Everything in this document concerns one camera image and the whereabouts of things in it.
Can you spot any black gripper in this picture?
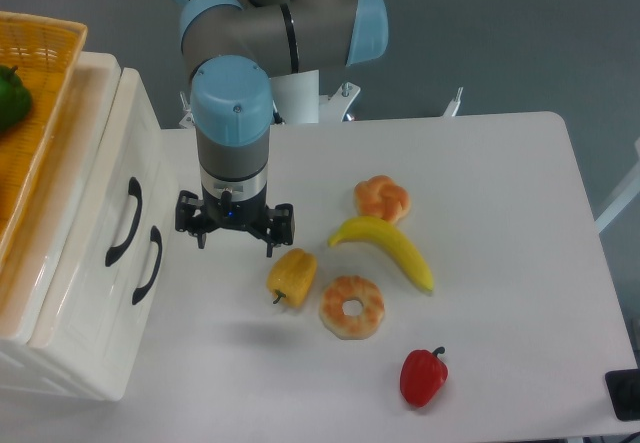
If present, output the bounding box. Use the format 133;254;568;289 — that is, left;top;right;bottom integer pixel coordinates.
174;188;295;257

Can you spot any black top drawer handle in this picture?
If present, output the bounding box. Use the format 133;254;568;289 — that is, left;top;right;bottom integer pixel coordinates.
105;176;143;267

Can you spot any black drawer handle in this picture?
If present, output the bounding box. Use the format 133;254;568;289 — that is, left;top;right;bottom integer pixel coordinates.
105;176;143;267
131;225;164;306

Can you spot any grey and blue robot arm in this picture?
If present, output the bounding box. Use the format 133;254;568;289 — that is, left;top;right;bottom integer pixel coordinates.
175;0;389;248

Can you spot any yellow bell pepper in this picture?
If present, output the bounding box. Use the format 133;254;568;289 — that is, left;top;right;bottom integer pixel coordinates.
266;248;318;308

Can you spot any yellow banana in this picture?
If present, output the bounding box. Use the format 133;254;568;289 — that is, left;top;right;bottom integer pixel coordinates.
327;216;434;292

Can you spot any knotted bread roll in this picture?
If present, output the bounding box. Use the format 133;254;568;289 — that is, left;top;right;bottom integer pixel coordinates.
353;175;412;224

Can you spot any red bell pepper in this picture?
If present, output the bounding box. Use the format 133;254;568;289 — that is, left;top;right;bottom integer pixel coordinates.
399;346;449;408

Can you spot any green bell pepper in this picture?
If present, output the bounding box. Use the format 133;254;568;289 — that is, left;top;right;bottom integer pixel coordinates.
0;65;32;132

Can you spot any yellow woven basket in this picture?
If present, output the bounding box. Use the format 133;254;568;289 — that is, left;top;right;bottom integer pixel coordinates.
1;11;88;260

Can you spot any black device at table edge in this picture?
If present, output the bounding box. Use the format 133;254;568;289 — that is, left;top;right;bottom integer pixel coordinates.
605;369;640;421

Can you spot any black bottom drawer handle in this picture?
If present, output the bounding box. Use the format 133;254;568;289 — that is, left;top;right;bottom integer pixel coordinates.
131;225;164;306

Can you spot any ring-shaped bread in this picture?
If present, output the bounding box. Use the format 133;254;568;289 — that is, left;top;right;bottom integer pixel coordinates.
319;275;385;340

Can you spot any white drawer cabinet frame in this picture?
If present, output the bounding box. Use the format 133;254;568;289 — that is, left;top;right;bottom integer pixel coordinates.
1;52;121;399

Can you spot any white frame at right edge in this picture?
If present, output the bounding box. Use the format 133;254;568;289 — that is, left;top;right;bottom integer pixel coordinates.
594;139;639;234

